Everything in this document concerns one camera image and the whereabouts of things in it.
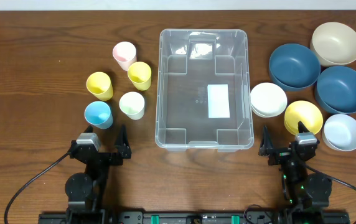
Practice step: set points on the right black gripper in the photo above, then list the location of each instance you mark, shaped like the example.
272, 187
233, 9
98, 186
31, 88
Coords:
284, 153

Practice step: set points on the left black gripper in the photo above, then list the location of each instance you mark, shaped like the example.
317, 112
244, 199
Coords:
104, 154

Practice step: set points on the yellow small bowl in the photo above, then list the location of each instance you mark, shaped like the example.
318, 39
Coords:
306, 112

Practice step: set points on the white small bowl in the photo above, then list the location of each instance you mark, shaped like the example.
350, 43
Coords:
268, 100

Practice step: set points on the light blue small bowl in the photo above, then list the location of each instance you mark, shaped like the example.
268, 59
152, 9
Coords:
339, 132

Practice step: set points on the dark blue bowl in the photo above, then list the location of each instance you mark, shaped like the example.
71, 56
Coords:
335, 90
294, 67

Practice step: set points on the beige large bowl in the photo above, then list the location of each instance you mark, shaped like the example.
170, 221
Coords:
334, 44

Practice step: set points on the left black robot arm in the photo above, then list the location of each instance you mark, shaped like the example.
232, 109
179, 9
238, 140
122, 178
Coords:
85, 189

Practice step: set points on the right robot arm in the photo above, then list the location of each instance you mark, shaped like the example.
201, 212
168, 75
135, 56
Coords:
310, 191

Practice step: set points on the yellow cup near container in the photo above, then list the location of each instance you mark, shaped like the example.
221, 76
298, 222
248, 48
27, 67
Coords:
140, 75

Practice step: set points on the white label in container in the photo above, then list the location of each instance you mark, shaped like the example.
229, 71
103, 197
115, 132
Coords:
218, 102

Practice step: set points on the clear plastic storage container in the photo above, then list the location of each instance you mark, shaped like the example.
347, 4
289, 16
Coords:
189, 61

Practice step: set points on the light blue plastic cup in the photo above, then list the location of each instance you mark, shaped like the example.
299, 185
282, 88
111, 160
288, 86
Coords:
99, 114

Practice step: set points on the pale green plastic cup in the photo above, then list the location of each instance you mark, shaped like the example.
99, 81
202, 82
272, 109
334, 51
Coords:
132, 104

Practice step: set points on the yellow cup far left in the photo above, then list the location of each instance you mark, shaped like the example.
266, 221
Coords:
99, 84

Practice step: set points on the pink plastic cup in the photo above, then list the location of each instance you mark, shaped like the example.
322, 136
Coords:
125, 54

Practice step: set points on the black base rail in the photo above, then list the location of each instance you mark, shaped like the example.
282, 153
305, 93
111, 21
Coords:
251, 216

